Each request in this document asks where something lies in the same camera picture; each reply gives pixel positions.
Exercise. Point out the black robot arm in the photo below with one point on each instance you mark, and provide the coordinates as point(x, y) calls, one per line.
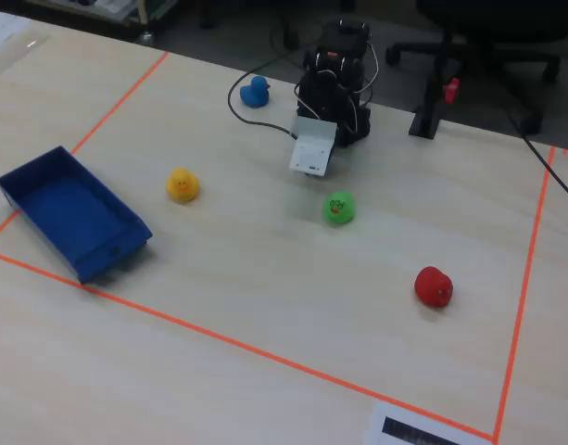
point(330, 92)

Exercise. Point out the green rubber duck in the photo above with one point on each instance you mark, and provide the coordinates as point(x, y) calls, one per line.
point(339, 208)

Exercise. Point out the white paper with black stripe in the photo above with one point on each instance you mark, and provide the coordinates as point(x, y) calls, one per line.
point(376, 426)

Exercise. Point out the clear plastic sheet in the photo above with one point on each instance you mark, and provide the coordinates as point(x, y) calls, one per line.
point(5, 41)

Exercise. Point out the yellow rubber duck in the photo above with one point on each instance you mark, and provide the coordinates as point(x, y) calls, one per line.
point(182, 186)

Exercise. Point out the blue plastic box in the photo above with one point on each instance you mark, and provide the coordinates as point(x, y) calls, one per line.
point(70, 208)

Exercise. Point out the black office chair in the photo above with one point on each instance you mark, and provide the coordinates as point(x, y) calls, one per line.
point(496, 18)

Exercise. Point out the orange tape strip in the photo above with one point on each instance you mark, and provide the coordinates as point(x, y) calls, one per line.
point(265, 354)
point(121, 101)
point(527, 278)

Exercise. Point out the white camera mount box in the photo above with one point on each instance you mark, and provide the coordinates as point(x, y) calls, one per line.
point(311, 148)

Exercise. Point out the blue rubber duck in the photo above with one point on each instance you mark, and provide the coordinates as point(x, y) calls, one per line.
point(255, 95)

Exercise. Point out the red rubber duck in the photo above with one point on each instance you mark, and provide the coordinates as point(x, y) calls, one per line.
point(432, 287)

